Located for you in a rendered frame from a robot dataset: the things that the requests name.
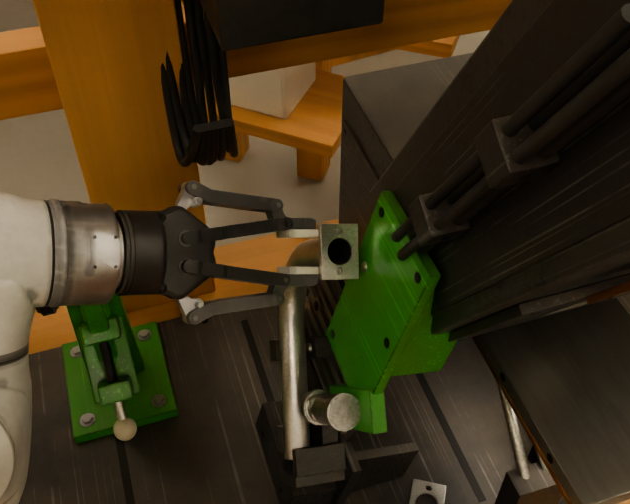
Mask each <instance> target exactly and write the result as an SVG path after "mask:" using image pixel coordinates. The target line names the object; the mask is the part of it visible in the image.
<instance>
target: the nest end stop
mask: <svg viewBox="0 0 630 504"><path fill-rule="evenodd" d="M280 480H281V481H282V482H285V483H287V484H289V485H291V486H293V487H295V488H300V487H306V486H311V485H317V484H323V483H329V482H334V481H340V480H345V472H344V470H341V471H335V472H329V473H323V474H317V475H311V476H305V477H299V478H297V477H295V476H294V471H293V469H287V470H281V471H280Z"/></svg>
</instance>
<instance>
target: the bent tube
mask: <svg viewBox="0 0 630 504"><path fill-rule="evenodd" d="M337 229H340V235H337V233H336V230H337ZM318 235H319V238H316V239H309V240H306V241H304V242H302V243H301V244H299V245H298V246H297V247H296V248H295V250H294V251H293V252H292V254H291V256H290V257H289V259H288V262H287V264H286V267H288V266H295V267H319V280H344V279H359V258H358V224H319V225H318ZM339 268H340V269H341V274H340V275H338V274H337V269H339ZM307 287H308V286H290V287H288V288H287V289H286V291H285V293H284V297H285V301H284V303H283V304H281V305H279V342H280V365H281V388H282V412H283V435H284V458H285V459H288V460H293V456H292V449H296V448H303V447H309V446H310V425H309V422H308V421H306V420H305V419H304V417H303V415H302V413H301V402H302V399H303V397H304V396H305V395H306V393H308V382H307V360H306V339H305V299H306V292H307Z"/></svg>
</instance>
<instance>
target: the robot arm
mask: <svg viewBox="0 0 630 504"><path fill-rule="evenodd" d="M178 191H179V193H180V194H179V196H178V198H177V200H176V203H175V205H174V206H171V207H168V208H166V209H164V210H162V211H138V210H118V211H116V212H115V213H114V211H113V209H112V207H111V206H110V205H109V204H108V203H104V204H95V203H86V202H85V203H82V202H80V201H64V200H58V199H49V200H40V199H31V198H26V197H21V196H18V195H15V194H12V193H9V192H6V191H0V504H19V501H20V499H21V496H22V494H23V491H24V488H25V484H26V480H27V475H28V468H29V459H30V447H31V433H32V380H31V375H30V368H29V336H30V330H31V325H32V321H33V317H34V311H35V308H36V307H47V306H49V307H59V306H73V305H100V304H106V303H108V302H109V301H110V300H111V299H112V298H113V296H114V294H115V293H116V294H117V295H118V296H128V295H164V296H166V297H168V298H170V299H175V301H176V303H177V305H178V307H179V309H180V311H181V314H180V320H181V321H182V322H183V323H188V324H194V325H196V324H198V323H200V322H202V321H204V320H206V319H207V318H209V317H211V316H213V315H218V314H224V313H231V312H237V311H244V310H250V309H257V308H264V307H270V306H277V305H281V304H283V303H284V301H285V297H284V293H285V291H286V289H287V288H288V287H290V286H314V285H316V284H317V274H319V267H295V266H288V267H278V268H277V273H276V272H269V271H262V270H255V269H248V268H241V267H234V266H227V265H223V264H216V260H215V256H214V248H215V241H217V240H224V239H229V238H236V237H242V236H249V235H255V234H262V233H268V232H275V231H277V232H276V234H277V237H278V238H319V235H318V229H316V220H315V219H313V218H290V217H287V216H286V215H285V214H284V212H283V202H282V201H281V200H280V199H275V198H268V197H261V196H254V195H247V194H240V193H233V192H226V191H219V190H212V189H210V188H208V187H206V186H204V185H203V184H201V183H199V182H197V181H194V180H192V181H188V182H184V183H181V184H180V185H179V187H178ZM201 204H203V205H209V206H217V207H225V208H233V209H240V210H248V211H256V212H263V213H266V216H267V219H268V220H262V221H255V222H248V223H241V224H234V225H227V226H220V227H213V228H209V227H208V226H207V225H205V224H204V223H203V222H202V221H200V220H199V219H198V218H196V217H195V216H194V215H193V214H191V213H190V212H189V211H187V209H188V208H189V207H192V208H194V207H199V206H200V205H201ZM208 278H218V279H226V280H233V281H241V282H248V283H256V284H263V285H269V286H268V289H267V292H264V293H257V294H250V295H243V296H235V297H228V298H221V299H214V300H207V301H203V300H202V299H200V298H190V297H189V296H188V294H190V293H191V292H192V291H193V290H195V289H196V288H197V287H198V286H200V285H201V284H202V283H203V282H205V281H206V280H207V279H208Z"/></svg>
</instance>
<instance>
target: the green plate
mask: <svg viewBox="0 0 630 504"><path fill-rule="evenodd" d="M407 219H408V217H407V216H406V214H405V212H404V211H403V209H402V207H401V205H400V204H399V202H398V200H397V199H396V197H395V195H394V193H393V192H392V191H382V192H381V194H380V197H379V199H378V202H377V204H376V207H375V209H374V212H373V214H372V217H371V220H370V222H369V225H368V227H367V230H366V232H365V235H364V237H363V240H362V243H361V245H360V248H359V250H358V258H359V279H347V281H346V283H345V286H344V288H343V291H342V294H341V296H340V299H339V301H338V304H337V306H336V309H335V311H334V314H333V317H332V319H331V322H330V324H329V327H328V329H327V332H326V336H327V338H328V340H329V343H330V345H331V348H332V350H333V352H334V355H335V357H336V360H337V362H338V364H339V367H340V369H341V372H342V374H343V376H344V379H345V381H346V383H347V386H348V387H356V388H364V389H371V390H372V394H373V395H378V394H382V393H383V391H384V389H385V387H386V385H387V383H388V381H389V379H390V377H392V376H401V375H409V374H417V373H426V372H434V371H440V370H441V369H442V367H443V365H444V364H445V362H446V360H447V358H448V357H449V355H450V353H451V351H452V350H453V348H454V346H455V344H456V342H457V341H458V340H457V341H453V342H448V340H449V335H450V332H451V331H448V332H445V333H441V334H437V335H433V334H431V325H432V319H433V316H432V315H431V309H432V303H433V297H434V291H435V287H436V285H437V283H438V281H439V280H440V278H441V274H440V272H439V271H438V269H437V267H436V266H435V264H434V262H433V260H432V259H431V257H430V255H429V254H428V252H426V253H425V254H422V255H421V254H418V253H417V252H414V253H413V254H412V255H411V256H409V257H408V258H407V259H405V260H399V259H398V257H397V253H398V251H399V250H400V249H402V248H403V247H404V246H405V245H406V244H407V243H409V242H410V241H411V240H412V239H413V238H412V237H411V236H410V235H409V233H408V234H407V235H406V236H405V237H404V238H403V239H402V240H401V241H400V242H397V243H396V242H394V241H393V240H392V234H393V233H394V232H395V231H396V230H397V229H398V228H399V227H400V226H401V225H402V224H403V223H404V222H405V221H406V220H407ZM364 261H365V262H366V263H367V271H366V272H363V271H362V270H361V263H362V262H364Z"/></svg>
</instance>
